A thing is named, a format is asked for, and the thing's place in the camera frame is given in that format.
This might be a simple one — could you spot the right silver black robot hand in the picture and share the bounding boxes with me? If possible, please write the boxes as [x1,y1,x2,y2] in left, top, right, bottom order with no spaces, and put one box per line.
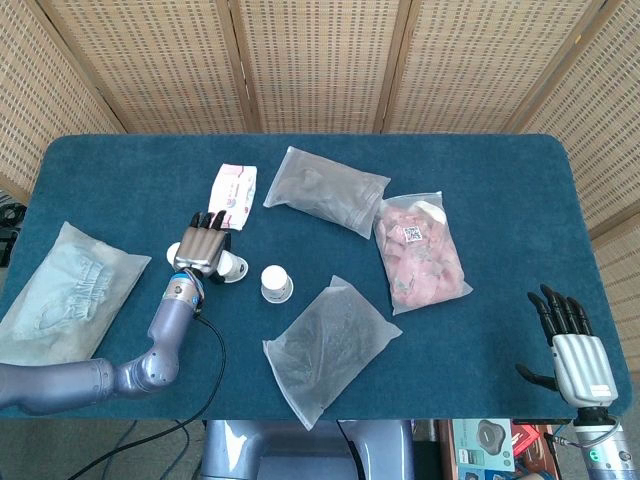
[515,283,620,410]

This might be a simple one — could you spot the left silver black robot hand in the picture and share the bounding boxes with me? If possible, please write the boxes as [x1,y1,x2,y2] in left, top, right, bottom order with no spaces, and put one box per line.
[172,209,235,286]

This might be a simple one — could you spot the pink white wet wipes pack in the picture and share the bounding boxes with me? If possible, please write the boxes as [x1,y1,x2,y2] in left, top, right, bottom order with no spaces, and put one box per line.
[206,163,260,232]

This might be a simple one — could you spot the red product box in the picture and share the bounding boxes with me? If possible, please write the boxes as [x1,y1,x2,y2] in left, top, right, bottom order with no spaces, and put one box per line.
[512,425,546,455]

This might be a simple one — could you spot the teal product box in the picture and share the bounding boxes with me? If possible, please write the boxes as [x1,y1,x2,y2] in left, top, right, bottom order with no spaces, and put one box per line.
[449,418,517,480]

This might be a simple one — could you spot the small frosted bag, dark clothes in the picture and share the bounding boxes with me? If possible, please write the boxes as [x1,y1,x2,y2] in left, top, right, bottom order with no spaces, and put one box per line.
[263,146,392,241]

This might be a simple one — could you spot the frosted bag, light blue clothes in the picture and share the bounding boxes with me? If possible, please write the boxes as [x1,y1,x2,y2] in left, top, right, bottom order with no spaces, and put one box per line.
[0,221,153,366]

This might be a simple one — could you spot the large frosted bag, dark clothes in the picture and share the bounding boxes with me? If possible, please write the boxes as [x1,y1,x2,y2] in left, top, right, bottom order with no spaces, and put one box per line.
[262,274,404,432]

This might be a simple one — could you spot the black equipment beside table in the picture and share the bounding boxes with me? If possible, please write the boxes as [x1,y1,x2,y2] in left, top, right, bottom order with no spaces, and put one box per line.
[0,188,27,267]

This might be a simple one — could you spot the frosted bag, pink clothes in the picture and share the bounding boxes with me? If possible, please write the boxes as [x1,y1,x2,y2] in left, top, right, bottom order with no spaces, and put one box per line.
[373,189,474,316]

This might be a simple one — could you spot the woven wooden folding screen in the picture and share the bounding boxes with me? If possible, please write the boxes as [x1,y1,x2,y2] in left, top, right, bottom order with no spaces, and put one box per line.
[0,0,640,401]

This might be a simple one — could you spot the grey-purple robot torso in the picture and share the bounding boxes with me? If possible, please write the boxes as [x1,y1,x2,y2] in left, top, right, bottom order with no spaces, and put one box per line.
[201,418,415,480]

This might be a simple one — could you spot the black cable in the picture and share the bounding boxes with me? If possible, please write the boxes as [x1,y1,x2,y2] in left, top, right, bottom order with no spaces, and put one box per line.
[63,294,227,480]

